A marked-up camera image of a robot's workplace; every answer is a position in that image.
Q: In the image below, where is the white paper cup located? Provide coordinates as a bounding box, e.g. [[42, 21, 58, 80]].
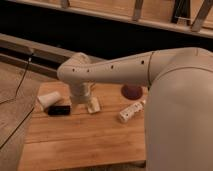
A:
[[37, 91, 62, 110]]

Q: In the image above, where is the wooden board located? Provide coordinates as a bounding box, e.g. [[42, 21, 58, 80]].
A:
[[18, 84, 146, 171]]

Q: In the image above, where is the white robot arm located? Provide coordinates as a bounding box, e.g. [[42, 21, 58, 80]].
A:
[[57, 47, 213, 171]]

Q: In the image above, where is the black cable left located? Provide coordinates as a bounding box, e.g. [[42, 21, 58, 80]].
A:
[[0, 50, 36, 150]]

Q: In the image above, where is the black rectangular block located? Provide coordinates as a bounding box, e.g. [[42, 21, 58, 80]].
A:
[[48, 105, 70, 116]]

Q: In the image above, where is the cream sponge block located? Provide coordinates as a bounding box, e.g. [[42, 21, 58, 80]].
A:
[[87, 97, 100, 114]]

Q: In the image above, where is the dark red round disc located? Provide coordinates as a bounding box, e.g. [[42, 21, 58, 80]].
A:
[[121, 85, 143, 100]]

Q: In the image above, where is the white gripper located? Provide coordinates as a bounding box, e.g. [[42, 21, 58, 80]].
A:
[[69, 83, 91, 104]]

